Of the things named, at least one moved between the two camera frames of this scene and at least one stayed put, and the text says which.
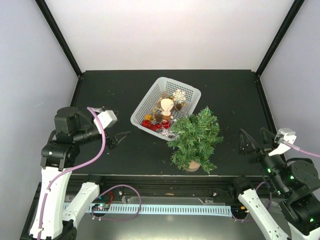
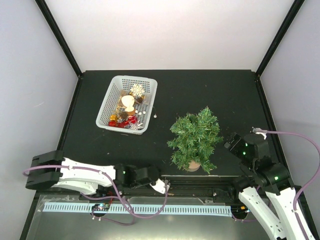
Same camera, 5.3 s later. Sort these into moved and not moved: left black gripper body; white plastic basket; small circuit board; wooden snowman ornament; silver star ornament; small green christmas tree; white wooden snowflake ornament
Moved: white wooden snowflake ornament; wooden snowman ornament; white plastic basket; silver star ornament; left black gripper body
Not moved: small green christmas tree; small circuit board
